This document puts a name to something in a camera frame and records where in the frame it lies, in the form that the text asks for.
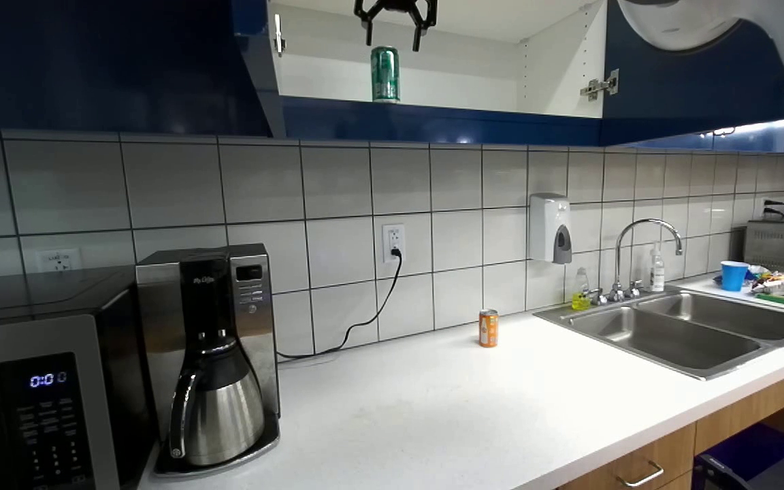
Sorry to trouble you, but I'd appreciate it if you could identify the white wall outlet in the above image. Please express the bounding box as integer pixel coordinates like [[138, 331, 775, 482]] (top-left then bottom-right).
[[377, 225, 411, 271]]

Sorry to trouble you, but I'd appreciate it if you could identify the black power cord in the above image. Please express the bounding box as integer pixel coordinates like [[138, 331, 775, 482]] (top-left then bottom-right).
[[274, 248, 409, 365]]

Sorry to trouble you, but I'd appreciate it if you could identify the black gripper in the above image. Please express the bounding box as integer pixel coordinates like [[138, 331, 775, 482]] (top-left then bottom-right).
[[350, 0, 441, 56]]

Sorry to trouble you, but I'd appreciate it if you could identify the stainless steel double sink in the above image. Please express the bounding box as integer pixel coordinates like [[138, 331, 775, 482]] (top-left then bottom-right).
[[535, 287, 784, 384]]

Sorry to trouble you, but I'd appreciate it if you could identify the black steel microwave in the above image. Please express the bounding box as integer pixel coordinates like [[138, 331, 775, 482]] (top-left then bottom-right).
[[0, 271, 155, 490]]

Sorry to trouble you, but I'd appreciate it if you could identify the orange soda can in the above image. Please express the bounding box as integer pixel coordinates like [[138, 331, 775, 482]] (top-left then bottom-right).
[[475, 308, 503, 353]]

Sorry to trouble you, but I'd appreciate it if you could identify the small clear bottle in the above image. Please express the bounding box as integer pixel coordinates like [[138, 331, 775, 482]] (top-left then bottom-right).
[[648, 248, 669, 297]]

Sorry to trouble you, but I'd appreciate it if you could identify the yellow dish soap bottle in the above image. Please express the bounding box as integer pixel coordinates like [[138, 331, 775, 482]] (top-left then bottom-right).
[[565, 287, 592, 316]]

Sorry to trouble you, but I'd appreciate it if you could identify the silver drawer handle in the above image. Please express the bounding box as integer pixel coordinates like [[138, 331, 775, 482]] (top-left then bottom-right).
[[621, 463, 669, 490]]

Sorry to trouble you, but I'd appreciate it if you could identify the stainless steel carafe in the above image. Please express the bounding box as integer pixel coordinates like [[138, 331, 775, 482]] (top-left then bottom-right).
[[166, 339, 270, 471]]

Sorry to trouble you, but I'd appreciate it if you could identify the wooden base cabinet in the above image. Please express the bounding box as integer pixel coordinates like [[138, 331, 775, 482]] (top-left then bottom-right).
[[557, 357, 784, 490]]

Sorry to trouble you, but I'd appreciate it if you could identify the blue cabinet door with handle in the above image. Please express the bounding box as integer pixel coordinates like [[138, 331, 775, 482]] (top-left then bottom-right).
[[601, 0, 784, 147]]

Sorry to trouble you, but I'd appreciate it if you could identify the blue bin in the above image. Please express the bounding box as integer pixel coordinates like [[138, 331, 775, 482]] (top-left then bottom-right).
[[690, 419, 784, 490]]

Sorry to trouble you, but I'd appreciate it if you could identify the white wall soap dispenser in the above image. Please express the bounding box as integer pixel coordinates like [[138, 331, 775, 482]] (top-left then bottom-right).
[[527, 193, 577, 267]]

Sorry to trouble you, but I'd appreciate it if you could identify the green soda can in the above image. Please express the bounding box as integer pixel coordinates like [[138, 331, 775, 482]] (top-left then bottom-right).
[[366, 45, 403, 105]]

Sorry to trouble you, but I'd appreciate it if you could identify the steel black coffee maker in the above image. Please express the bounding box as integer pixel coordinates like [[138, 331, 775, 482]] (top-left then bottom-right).
[[132, 244, 282, 480]]

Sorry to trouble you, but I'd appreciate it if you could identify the chrome gooseneck faucet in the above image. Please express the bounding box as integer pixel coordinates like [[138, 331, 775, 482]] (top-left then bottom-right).
[[588, 215, 686, 308]]

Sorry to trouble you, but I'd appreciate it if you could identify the blue cup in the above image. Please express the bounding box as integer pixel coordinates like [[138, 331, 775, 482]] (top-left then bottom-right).
[[715, 260, 752, 295]]

